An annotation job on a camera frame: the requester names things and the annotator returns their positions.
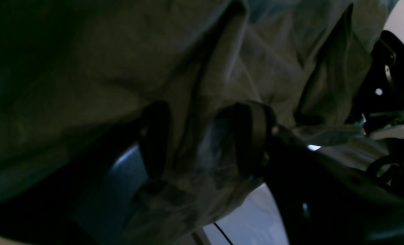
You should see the grey T-shirt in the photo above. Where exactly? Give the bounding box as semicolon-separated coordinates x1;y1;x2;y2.
0;0;398;245

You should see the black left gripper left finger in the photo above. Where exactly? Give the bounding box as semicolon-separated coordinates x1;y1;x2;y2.
0;102;171;245

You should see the robot arm image right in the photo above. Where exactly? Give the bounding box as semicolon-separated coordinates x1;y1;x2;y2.
351;30;404;198

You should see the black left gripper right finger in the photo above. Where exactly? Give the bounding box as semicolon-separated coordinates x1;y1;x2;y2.
234;102;404;245

